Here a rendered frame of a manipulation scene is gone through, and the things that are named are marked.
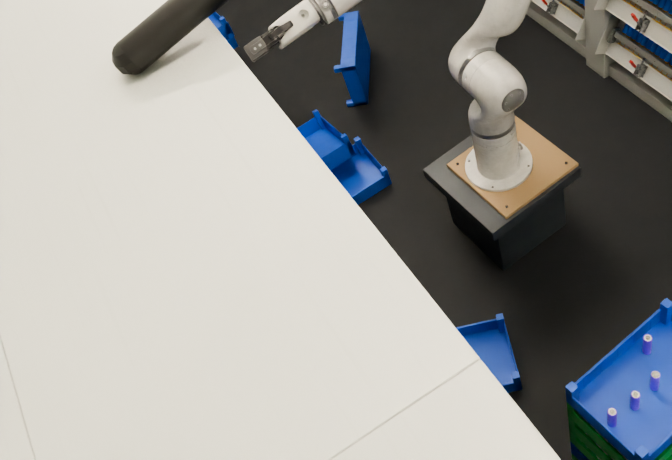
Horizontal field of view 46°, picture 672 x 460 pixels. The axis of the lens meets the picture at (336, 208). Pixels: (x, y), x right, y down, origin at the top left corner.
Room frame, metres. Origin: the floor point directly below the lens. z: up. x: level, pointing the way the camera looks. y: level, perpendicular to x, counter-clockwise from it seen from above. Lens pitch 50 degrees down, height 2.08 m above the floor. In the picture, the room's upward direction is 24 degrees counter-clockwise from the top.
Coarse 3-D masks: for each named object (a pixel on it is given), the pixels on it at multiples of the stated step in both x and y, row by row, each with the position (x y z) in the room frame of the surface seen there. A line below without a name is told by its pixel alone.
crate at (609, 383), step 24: (600, 360) 0.66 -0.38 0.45; (624, 360) 0.66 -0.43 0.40; (648, 360) 0.64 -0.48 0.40; (576, 384) 0.64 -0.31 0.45; (600, 384) 0.64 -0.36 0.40; (624, 384) 0.61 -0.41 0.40; (648, 384) 0.59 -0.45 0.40; (576, 408) 0.60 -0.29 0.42; (600, 408) 0.59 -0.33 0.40; (624, 408) 0.57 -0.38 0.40; (648, 408) 0.55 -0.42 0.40; (600, 432) 0.54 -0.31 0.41; (624, 432) 0.52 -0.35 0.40; (648, 432) 0.50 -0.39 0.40; (648, 456) 0.45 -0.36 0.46
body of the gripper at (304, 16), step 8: (304, 0) 1.31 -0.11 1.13; (296, 8) 1.29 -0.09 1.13; (304, 8) 1.29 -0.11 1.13; (312, 8) 1.28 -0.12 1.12; (288, 16) 1.28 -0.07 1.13; (296, 16) 1.28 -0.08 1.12; (304, 16) 1.28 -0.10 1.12; (312, 16) 1.27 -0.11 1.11; (320, 16) 1.28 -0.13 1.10; (272, 24) 1.28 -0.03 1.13; (280, 24) 1.28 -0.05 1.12; (296, 24) 1.27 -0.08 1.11; (304, 24) 1.27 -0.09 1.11; (312, 24) 1.27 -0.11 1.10; (288, 32) 1.26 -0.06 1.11; (296, 32) 1.26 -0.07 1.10; (304, 32) 1.28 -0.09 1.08; (280, 40) 1.30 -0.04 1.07; (288, 40) 1.25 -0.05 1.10; (280, 48) 1.30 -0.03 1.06
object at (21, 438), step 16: (0, 352) 0.27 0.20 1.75; (0, 368) 0.26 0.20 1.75; (0, 384) 0.25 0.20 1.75; (0, 400) 0.24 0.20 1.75; (16, 400) 0.24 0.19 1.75; (0, 416) 0.23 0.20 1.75; (16, 416) 0.23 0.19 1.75; (0, 432) 0.22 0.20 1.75; (16, 432) 0.22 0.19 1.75; (0, 448) 0.22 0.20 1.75; (16, 448) 0.21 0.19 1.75
